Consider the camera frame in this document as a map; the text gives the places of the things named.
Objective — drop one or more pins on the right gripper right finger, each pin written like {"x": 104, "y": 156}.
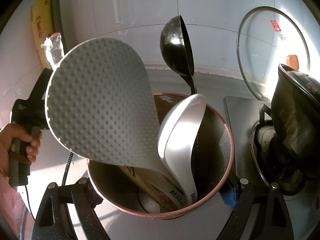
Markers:
{"x": 272, "y": 220}

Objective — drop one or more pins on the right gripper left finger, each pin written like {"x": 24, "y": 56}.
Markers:
{"x": 53, "y": 219}

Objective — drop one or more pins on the white rice paddle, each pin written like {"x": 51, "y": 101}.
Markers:
{"x": 99, "y": 105}

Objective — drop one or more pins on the red utensil holder cup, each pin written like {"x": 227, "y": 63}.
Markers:
{"x": 136, "y": 191}

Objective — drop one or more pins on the black ladle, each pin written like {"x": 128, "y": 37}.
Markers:
{"x": 176, "y": 50}

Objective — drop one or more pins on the person left hand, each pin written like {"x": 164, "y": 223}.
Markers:
{"x": 13, "y": 136}

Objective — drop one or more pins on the yellow cling wrap roll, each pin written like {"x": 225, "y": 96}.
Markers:
{"x": 41, "y": 27}

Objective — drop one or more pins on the black cooking pot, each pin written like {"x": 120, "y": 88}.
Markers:
{"x": 295, "y": 109}

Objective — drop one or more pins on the glass pot lid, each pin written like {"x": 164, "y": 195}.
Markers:
{"x": 266, "y": 37}

